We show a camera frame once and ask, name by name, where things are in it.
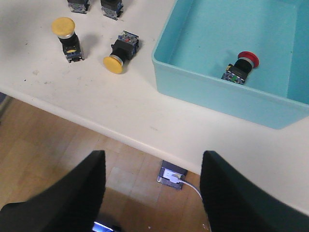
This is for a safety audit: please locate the yellow push button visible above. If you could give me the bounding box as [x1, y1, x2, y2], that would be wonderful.
[51, 17, 84, 63]
[103, 31, 139, 74]

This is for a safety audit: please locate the green push button left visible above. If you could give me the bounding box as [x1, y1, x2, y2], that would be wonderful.
[67, 0, 90, 14]

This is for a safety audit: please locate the green push button right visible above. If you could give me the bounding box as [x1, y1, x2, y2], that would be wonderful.
[100, 0, 123, 20]

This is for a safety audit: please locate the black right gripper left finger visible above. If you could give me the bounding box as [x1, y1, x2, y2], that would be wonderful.
[0, 150, 106, 232]

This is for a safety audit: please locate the yellow push button lying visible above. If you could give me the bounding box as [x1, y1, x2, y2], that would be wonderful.
[103, 31, 139, 74]

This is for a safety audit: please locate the floor power outlet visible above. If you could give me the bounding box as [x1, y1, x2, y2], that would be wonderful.
[157, 160, 188, 190]

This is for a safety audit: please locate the green push button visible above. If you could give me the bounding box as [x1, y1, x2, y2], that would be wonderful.
[100, 0, 123, 20]
[67, 0, 90, 14]

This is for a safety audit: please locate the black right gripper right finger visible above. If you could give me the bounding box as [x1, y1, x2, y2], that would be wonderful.
[200, 151, 309, 232]

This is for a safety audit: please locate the white cable on floor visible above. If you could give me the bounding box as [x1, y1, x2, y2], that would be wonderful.
[178, 174, 203, 200]

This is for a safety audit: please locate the red push button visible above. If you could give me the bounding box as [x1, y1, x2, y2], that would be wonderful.
[221, 51, 259, 85]

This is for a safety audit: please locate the light blue plastic box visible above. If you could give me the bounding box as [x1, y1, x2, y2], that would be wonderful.
[152, 0, 309, 129]

